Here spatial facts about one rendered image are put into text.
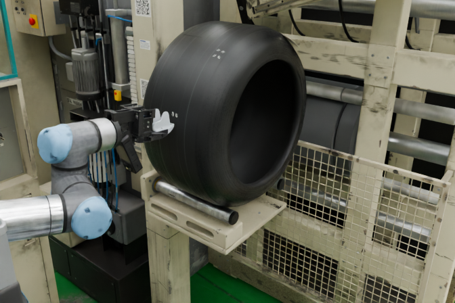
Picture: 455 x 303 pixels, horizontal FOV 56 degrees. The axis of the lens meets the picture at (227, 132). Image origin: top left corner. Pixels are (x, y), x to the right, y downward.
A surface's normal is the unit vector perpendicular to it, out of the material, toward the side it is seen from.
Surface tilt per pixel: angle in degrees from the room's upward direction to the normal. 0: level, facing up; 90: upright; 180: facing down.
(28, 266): 90
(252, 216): 0
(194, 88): 58
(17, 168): 90
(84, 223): 90
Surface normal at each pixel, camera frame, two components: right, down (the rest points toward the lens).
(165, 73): -0.49, -0.32
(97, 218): 0.55, 0.32
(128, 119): 0.79, 0.24
